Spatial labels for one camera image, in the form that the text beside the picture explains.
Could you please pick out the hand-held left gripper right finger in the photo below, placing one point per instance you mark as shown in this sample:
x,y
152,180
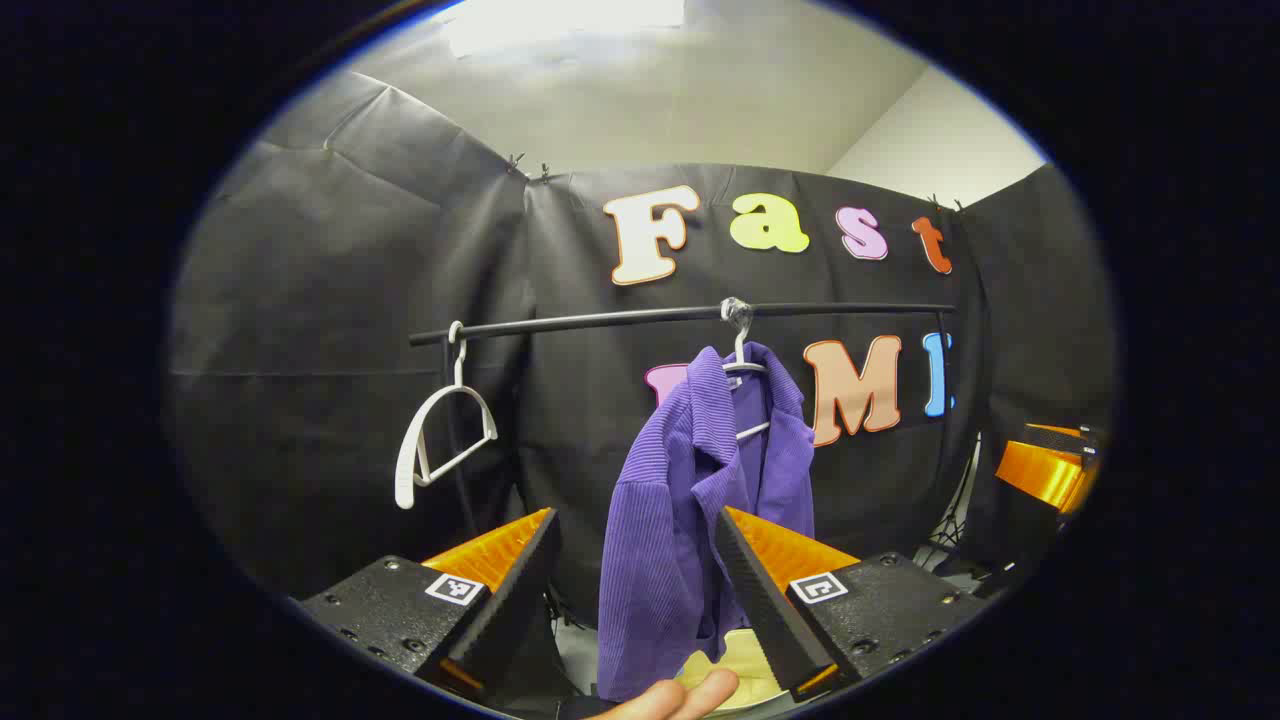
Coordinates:
x,y
765,610

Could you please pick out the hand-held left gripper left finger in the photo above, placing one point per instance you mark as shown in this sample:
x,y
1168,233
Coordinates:
x,y
510,600

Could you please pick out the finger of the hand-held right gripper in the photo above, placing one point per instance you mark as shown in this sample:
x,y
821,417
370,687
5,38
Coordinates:
x,y
1040,475
1062,446

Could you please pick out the pale yellow laundry hamper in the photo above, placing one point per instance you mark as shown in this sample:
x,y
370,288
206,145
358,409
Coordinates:
x,y
745,665

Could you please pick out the purple ribbed knit garment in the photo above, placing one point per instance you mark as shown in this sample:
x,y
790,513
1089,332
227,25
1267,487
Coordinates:
x,y
660,520

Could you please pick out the white plastic clothes hanger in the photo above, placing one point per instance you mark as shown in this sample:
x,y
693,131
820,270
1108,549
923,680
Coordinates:
x,y
404,480

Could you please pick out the white hanger with taped hook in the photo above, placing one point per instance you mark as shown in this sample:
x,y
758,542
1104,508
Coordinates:
x,y
752,431

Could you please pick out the black clothes rack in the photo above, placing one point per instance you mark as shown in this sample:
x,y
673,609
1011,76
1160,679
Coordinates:
x,y
600,320

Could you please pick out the black tripod stand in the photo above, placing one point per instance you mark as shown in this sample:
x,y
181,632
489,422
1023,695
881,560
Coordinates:
x,y
945,535

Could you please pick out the black backdrop cloth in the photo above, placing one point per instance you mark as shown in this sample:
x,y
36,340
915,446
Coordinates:
x,y
350,300

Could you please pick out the ceiling light panel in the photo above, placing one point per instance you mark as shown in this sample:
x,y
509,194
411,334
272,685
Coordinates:
x,y
560,20

